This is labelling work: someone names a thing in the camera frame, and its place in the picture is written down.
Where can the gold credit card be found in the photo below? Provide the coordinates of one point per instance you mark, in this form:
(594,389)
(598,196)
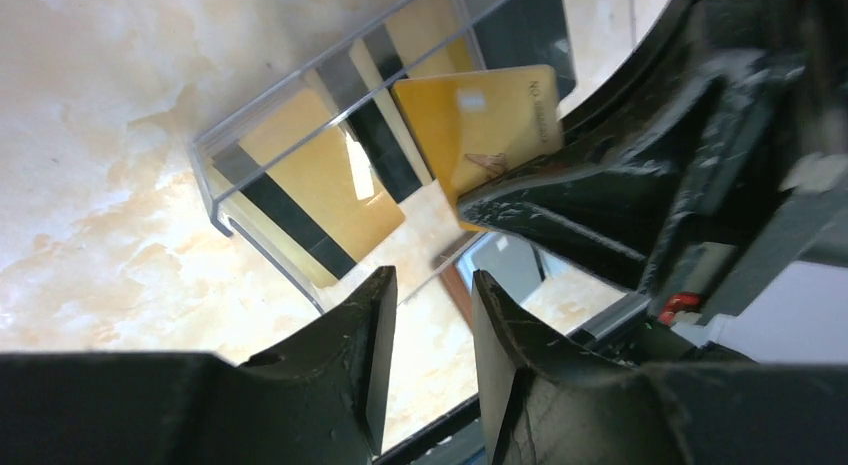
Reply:
(473,127)

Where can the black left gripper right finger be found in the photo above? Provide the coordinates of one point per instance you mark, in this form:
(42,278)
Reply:
(545,399)

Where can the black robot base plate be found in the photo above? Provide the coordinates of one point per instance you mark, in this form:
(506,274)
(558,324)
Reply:
(456,437)

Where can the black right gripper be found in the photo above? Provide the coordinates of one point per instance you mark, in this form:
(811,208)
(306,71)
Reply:
(711,159)

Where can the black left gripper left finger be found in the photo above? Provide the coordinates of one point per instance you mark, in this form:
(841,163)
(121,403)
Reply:
(317,397)

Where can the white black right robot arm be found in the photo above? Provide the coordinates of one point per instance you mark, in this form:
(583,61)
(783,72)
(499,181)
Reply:
(799,317)

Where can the clear acrylic card box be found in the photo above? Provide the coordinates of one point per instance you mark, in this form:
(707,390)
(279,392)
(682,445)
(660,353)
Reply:
(355,75)

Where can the black card in box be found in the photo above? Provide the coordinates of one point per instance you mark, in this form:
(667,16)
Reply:
(528,32)

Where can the brown leather card holder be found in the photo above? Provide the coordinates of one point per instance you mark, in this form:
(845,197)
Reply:
(550,288)

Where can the yellow card in box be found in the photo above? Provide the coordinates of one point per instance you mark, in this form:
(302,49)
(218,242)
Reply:
(320,203)

